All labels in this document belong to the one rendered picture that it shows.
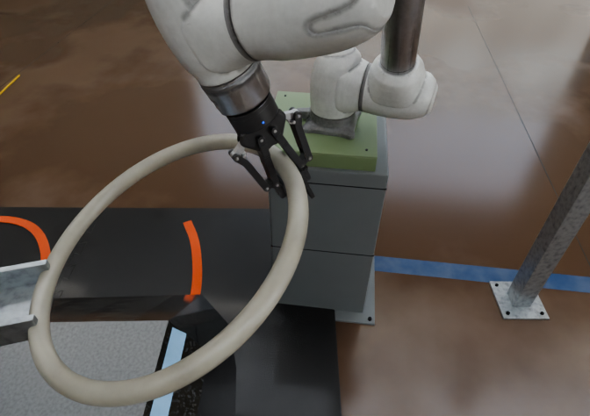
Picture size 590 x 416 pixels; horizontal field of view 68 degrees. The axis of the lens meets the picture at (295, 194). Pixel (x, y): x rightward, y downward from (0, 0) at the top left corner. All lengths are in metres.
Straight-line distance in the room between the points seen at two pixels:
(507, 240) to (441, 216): 0.35
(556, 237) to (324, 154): 0.97
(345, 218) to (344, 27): 1.15
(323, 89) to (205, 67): 0.86
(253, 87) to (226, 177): 2.08
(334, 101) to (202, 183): 1.41
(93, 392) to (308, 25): 0.51
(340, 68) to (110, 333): 0.94
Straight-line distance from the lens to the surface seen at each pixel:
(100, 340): 1.09
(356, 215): 1.55
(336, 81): 1.39
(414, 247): 2.32
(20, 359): 1.14
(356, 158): 1.41
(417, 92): 1.35
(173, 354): 1.04
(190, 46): 0.56
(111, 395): 0.63
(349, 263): 1.75
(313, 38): 0.48
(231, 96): 0.61
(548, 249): 1.97
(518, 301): 2.22
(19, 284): 0.90
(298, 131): 0.71
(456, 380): 1.97
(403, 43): 1.23
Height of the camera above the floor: 1.69
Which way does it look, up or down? 42 degrees down
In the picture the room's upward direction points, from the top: straight up
